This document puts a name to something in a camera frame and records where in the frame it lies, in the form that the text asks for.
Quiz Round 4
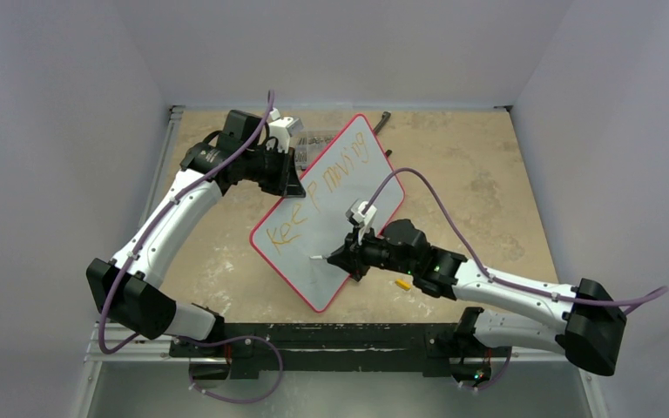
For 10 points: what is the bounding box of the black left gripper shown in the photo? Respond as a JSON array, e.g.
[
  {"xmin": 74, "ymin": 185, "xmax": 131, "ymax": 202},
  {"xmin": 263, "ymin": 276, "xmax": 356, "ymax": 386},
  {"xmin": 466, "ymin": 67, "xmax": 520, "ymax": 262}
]
[{"xmin": 242, "ymin": 143, "xmax": 302, "ymax": 196}]

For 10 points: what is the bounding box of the pink framed whiteboard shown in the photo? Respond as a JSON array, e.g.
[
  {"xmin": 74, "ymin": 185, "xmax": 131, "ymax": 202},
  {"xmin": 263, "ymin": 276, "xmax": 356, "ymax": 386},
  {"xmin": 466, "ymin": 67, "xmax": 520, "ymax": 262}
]
[{"xmin": 249, "ymin": 114, "xmax": 405, "ymax": 313}]

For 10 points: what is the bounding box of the yellow marker cap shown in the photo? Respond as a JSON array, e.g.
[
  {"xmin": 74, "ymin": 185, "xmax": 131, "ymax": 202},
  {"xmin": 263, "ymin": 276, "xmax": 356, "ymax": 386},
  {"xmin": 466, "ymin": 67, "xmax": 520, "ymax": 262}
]
[{"xmin": 395, "ymin": 279, "xmax": 412, "ymax": 291}]

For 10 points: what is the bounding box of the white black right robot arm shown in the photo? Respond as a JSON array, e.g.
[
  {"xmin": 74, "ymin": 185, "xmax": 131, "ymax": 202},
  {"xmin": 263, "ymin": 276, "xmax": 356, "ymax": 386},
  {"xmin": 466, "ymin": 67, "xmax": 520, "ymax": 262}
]
[{"xmin": 324, "ymin": 219, "xmax": 627, "ymax": 376}]

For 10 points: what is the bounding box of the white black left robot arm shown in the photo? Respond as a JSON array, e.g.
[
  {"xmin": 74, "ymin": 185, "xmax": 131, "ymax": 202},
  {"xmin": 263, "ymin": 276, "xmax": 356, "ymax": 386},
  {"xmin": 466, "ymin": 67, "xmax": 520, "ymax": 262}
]
[{"xmin": 86, "ymin": 110, "xmax": 306, "ymax": 356}]

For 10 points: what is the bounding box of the clear plastic screw box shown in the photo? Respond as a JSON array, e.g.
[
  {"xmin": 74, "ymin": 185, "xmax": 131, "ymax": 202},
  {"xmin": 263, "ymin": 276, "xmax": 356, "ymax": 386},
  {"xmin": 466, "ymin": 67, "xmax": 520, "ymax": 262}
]
[{"xmin": 294, "ymin": 110, "xmax": 344, "ymax": 172}]

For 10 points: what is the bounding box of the black metal rod tool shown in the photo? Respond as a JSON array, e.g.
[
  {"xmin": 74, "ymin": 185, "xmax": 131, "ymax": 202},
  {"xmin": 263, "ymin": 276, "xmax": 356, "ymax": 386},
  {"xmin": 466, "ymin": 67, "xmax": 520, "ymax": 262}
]
[{"xmin": 373, "ymin": 111, "xmax": 391, "ymax": 135}]

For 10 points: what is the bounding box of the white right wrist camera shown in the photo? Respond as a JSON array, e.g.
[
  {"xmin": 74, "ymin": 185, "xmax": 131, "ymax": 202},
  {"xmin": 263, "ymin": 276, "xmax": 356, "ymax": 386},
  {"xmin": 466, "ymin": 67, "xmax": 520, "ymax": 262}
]
[{"xmin": 346, "ymin": 200, "xmax": 377, "ymax": 245}]

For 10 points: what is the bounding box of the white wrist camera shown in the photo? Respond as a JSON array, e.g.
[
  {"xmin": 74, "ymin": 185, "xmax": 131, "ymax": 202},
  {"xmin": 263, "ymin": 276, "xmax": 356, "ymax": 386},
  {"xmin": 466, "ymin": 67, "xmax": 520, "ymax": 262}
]
[
  {"xmin": 265, "ymin": 107, "xmax": 304, "ymax": 152},
  {"xmin": 346, "ymin": 200, "xmax": 377, "ymax": 245}
]

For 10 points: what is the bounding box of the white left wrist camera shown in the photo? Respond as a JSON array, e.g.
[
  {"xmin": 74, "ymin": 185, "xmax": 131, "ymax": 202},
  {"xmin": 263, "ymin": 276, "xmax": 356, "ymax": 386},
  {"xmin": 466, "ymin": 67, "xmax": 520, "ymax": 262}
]
[{"xmin": 265, "ymin": 107, "xmax": 304, "ymax": 152}]

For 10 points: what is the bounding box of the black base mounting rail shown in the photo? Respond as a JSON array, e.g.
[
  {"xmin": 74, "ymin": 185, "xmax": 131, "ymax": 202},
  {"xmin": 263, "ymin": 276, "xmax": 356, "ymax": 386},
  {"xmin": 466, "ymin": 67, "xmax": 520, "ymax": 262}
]
[{"xmin": 169, "ymin": 323, "xmax": 510, "ymax": 381}]

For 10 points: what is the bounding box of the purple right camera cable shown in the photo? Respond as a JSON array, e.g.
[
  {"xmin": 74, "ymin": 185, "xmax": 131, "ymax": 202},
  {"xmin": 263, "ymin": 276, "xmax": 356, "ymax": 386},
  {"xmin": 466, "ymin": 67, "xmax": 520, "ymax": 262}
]
[{"xmin": 364, "ymin": 167, "xmax": 669, "ymax": 317}]

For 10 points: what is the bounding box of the purple camera cable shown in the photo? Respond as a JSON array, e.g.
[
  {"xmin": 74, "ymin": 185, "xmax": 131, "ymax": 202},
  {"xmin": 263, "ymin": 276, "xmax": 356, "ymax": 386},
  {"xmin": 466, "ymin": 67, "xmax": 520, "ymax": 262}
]
[
  {"xmin": 364, "ymin": 167, "xmax": 669, "ymax": 317},
  {"xmin": 98, "ymin": 89, "xmax": 276, "ymax": 355}
]

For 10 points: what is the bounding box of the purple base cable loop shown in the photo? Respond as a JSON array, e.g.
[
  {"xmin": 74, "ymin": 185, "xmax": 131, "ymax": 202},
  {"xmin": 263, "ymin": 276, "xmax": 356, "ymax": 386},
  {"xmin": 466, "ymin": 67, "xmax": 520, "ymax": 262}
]
[{"xmin": 188, "ymin": 334, "xmax": 286, "ymax": 406}]

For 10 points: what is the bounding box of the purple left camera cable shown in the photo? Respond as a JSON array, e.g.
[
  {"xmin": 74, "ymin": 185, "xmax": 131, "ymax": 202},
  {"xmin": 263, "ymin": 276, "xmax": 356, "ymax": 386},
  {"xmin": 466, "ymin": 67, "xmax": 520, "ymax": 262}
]
[{"xmin": 98, "ymin": 89, "xmax": 276, "ymax": 355}]

